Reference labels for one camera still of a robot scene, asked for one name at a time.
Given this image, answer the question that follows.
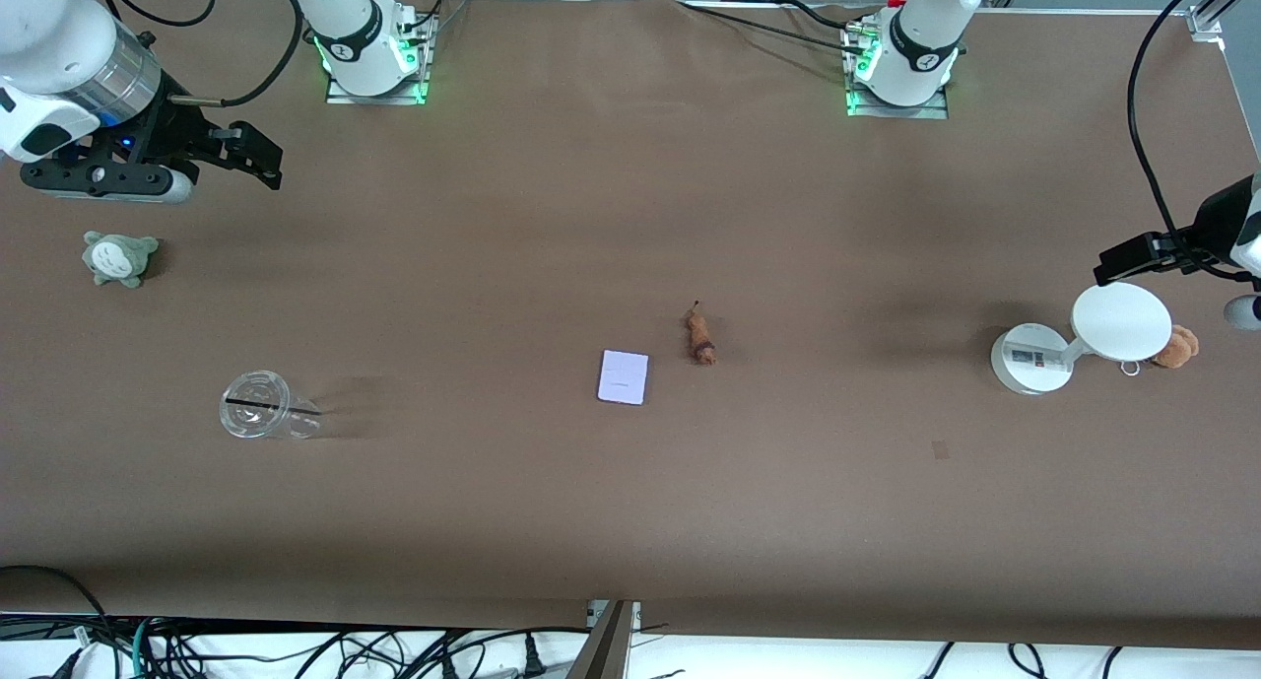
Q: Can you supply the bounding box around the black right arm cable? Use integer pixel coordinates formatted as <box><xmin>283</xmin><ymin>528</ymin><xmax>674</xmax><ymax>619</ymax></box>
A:
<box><xmin>69</xmin><ymin>0</ymin><xmax>304</xmax><ymax>108</ymax></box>

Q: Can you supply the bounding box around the short black cable on table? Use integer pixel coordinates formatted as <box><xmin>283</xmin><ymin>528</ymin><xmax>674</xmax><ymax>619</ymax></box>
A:
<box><xmin>783</xmin><ymin>0</ymin><xmax>868</xmax><ymax>34</ymax></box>

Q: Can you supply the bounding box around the black straw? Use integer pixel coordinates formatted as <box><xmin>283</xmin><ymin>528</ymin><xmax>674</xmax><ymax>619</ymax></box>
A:
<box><xmin>225</xmin><ymin>396</ymin><xmax>322</xmax><ymax>416</ymax></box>

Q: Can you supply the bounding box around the white round disc stand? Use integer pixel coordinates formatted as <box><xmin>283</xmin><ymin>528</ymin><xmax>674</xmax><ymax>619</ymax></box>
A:
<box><xmin>990</xmin><ymin>282</ymin><xmax>1174</xmax><ymax>396</ymax></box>

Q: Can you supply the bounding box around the teal cable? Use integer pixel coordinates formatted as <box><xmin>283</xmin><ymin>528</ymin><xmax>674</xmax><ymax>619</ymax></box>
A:
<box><xmin>131</xmin><ymin>615</ymin><xmax>159</xmax><ymax>679</ymax></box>

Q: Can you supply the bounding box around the thick black looped cable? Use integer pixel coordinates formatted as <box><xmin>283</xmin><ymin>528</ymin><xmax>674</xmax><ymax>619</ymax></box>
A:
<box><xmin>0</xmin><ymin>564</ymin><xmax>109</xmax><ymax>679</ymax></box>

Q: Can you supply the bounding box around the long black cable on table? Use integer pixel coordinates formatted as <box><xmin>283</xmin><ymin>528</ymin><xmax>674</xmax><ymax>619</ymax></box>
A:
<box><xmin>675</xmin><ymin>1</ymin><xmax>868</xmax><ymax>57</ymax></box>

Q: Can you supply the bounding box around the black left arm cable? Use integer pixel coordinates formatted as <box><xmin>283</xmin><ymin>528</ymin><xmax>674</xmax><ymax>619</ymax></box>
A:
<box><xmin>1127</xmin><ymin>0</ymin><xmax>1261</xmax><ymax>282</ymax></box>

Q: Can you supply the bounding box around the clear plastic cup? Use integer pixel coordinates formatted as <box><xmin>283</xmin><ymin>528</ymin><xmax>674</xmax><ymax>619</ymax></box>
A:
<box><xmin>219</xmin><ymin>370</ymin><xmax>323</xmax><ymax>441</ymax></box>

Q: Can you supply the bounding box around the brown lion statue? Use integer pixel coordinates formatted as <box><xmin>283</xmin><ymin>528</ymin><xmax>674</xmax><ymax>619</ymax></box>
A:
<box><xmin>684</xmin><ymin>301</ymin><xmax>720</xmax><ymax>367</ymax></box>

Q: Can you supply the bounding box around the brown table cover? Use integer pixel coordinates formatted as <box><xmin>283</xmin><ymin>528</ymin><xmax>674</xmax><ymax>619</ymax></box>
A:
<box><xmin>0</xmin><ymin>0</ymin><xmax>1261</xmax><ymax>650</ymax></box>

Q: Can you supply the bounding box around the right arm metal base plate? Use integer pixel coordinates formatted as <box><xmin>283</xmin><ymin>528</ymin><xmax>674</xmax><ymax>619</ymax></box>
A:
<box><xmin>323</xmin><ymin>0</ymin><xmax>434</xmax><ymax>106</ymax></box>

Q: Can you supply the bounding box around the grey round plush toy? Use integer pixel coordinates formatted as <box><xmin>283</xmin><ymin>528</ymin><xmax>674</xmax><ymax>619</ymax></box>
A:
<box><xmin>82</xmin><ymin>231</ymin><xmax>161</xmax><ymax>289</ymax></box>

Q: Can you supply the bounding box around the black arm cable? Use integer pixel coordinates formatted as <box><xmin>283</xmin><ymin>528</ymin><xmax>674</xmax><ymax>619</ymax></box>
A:
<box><xmin>69</xmin><ymin>0</ymin><xmax>304</xmax><ymax>108</ymax></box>
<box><xmin>1127</xmin><ymin>0</ymin><xmax>1261</xmax><ymax>282</ymax></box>

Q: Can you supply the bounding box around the brown bear plush keychain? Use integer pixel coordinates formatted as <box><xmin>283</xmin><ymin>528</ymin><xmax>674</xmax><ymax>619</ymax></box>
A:
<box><xmin>1120</xmin><ymin>325</ymin><xmax>1201</xmax><ymax>377</ymax></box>

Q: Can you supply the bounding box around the grey metal post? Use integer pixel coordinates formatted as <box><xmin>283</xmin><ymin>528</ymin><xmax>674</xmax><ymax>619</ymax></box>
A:
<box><xmin>566</xmin><ymin>600</ymin><xmax>643</xmax><ymax>679</ymax></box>

